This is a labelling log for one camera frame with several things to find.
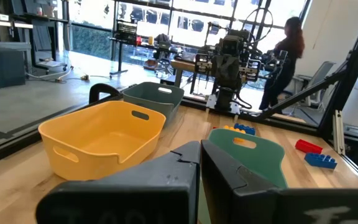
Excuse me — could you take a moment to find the grey-blue plastic bin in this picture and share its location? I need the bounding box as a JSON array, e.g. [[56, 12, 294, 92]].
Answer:
[[122, 82, 185, 125]]

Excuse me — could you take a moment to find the silver aluminium bracket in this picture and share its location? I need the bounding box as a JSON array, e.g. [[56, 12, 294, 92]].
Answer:
[[333, 110, 345, 156]]

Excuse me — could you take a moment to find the blue toy block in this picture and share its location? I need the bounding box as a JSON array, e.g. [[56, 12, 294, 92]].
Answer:
[[234, 123, 257, 136], [304, 152, 338, 170]]

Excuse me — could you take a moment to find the yellow plastic bin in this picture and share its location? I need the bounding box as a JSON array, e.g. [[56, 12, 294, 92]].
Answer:
[[38, 100, 167, 182]]

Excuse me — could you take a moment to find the black standing desk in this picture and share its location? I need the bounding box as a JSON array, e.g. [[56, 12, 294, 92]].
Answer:
[[109, 35, 155, 78]]

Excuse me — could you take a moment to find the person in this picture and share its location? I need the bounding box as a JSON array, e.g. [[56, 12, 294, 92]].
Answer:
[[259, 17, 306, 111]]

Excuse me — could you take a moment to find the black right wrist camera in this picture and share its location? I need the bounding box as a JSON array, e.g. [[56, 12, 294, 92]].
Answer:
[[221, 34, 241, 56]]

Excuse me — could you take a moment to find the yellow toy block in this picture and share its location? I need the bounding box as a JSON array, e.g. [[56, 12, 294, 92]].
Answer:
[[223, 124, 247, 144]]

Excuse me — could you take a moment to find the black office desk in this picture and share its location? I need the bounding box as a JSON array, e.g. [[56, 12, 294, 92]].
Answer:
[[9, 12, 70, 72]]

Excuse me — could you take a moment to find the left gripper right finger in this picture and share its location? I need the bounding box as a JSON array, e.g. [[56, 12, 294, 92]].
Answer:
[[200, 139, 358, 224]]

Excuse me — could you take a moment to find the grey office chair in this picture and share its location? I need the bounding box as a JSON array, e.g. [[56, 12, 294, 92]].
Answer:
[[293, 61, 337, 108]]

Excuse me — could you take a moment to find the black plastic crate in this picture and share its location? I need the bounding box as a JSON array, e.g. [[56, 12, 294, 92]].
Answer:
[[116, 21, 138, 45]]

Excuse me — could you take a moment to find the wooden work table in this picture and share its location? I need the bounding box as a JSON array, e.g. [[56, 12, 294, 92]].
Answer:
[[170, 58, 198, 88]]

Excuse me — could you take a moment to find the black mesh computer case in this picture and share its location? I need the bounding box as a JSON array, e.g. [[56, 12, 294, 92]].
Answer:
[[0, 48, 26, 90]]

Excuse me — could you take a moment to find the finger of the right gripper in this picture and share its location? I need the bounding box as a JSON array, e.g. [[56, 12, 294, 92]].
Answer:
[[212, 55, 229, 91], [227, 55, 242, 91]]

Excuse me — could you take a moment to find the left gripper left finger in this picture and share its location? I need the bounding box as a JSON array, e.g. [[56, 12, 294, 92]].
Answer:
[[35, 140, 201, 224]]

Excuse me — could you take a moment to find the green plastic bin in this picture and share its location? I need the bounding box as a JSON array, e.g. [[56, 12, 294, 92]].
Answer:
[[197, 128, 288, 224]]

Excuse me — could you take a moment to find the black aluminium table frame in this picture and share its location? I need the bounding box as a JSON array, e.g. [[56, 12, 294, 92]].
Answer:
[[0, 0, 358, 187]]

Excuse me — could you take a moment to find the black office chair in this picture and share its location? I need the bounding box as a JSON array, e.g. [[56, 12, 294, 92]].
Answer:
[[153, 33, 173, 75]]

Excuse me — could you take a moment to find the white floor cable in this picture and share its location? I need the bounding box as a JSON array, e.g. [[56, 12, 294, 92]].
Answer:
[[25, 63, 90, 83]]

